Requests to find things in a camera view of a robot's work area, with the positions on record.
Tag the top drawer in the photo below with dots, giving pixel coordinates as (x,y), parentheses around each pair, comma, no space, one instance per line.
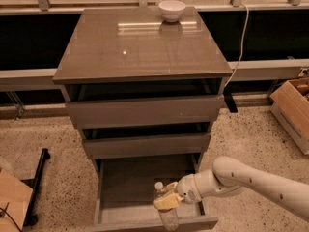
(143,112)

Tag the cardboard box left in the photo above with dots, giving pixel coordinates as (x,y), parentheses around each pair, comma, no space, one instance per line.
(15,197)

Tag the white ceramic bowl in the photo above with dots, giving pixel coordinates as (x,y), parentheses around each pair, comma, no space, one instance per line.
(171,10)

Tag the brown drawer cabinet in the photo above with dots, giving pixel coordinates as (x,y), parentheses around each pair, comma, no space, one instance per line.
(128,54)

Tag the metal window rail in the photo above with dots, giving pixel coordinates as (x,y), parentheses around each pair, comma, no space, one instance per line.
(41,79)

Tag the black metal stand leg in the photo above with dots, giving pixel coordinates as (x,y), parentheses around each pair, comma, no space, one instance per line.
(34,183)

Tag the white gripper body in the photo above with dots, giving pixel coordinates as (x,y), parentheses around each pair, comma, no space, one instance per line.
(186,187)

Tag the clear plastic water bottle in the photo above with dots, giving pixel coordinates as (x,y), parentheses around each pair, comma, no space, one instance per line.
(169,217)

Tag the cardboard box right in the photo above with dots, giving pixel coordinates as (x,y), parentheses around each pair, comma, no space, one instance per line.
(291,108)

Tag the middle drawer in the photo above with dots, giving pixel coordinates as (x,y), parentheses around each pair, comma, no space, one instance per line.
(146,146)

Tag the open bottom drawer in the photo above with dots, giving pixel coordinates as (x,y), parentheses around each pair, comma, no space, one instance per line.
(126,191)

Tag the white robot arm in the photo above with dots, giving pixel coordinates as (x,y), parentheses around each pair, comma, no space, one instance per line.
(227,177)

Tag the cardboard box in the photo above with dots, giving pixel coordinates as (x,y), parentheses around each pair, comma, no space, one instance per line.
(291,108)
(15,197)

